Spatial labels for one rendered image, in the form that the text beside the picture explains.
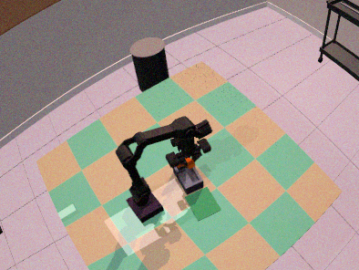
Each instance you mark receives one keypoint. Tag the orange l-shaped part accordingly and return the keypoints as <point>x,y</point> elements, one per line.
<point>190,162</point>

